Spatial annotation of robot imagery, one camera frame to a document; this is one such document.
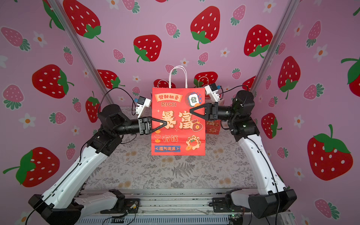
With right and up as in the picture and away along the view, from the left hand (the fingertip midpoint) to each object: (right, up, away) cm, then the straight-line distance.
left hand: (166, 124), depth 54 cm
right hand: (+11, +5, 0) cm, 12 cm away
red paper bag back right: (+19, +30, +38) cm, 52 cm away
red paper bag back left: (-10, +30, +53) cm, 62 cm away
